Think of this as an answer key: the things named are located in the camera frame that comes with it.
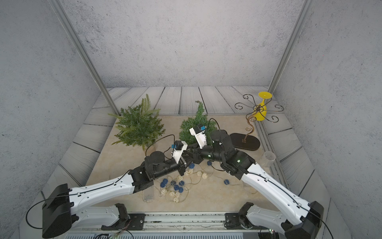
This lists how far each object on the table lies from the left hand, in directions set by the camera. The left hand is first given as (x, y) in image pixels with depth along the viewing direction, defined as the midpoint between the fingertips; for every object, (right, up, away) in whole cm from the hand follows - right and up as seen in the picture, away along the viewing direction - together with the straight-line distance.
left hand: (197, 158), depth 67 cm
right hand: (-6, +4, -3) cm, 8 cm away
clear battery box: (-26, -23, +14) cm, 37 cm away
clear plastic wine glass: (+36, -2, +9) cm, 37 cm away
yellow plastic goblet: (+34, +22, +13) cm, 42 cm away
